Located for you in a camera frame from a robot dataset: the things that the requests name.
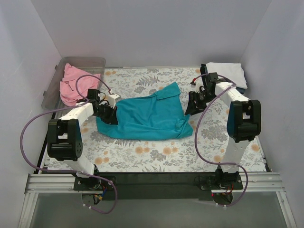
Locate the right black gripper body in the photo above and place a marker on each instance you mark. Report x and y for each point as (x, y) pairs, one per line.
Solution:
(195, 100)

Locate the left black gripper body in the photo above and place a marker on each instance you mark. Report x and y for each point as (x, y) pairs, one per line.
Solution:
(110, 114)

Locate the teal t shirt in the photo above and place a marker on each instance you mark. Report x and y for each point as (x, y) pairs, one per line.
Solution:
(159, 116)

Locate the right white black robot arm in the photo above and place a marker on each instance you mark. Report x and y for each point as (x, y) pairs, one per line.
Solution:
(243, 125)

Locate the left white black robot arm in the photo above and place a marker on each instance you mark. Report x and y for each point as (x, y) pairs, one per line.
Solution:
(64, 141)

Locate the folded grey-blue t shirt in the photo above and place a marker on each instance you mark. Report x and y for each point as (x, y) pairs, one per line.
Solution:
(241, 90)

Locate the folded white t shirt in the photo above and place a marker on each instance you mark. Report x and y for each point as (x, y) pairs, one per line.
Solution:
(232, 71)

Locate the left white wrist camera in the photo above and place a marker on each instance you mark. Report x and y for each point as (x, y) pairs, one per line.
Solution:
(113, 99)

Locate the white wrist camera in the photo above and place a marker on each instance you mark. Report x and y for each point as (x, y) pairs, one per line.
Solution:
(197, 84)
(113, 99)

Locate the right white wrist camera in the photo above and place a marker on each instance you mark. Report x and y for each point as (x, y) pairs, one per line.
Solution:
(197, 84)

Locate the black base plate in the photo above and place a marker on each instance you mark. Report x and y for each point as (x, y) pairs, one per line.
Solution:
(158, 185)

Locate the aluminium frame rail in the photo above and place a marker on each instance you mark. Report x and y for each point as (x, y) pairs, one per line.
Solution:
(64, 183)

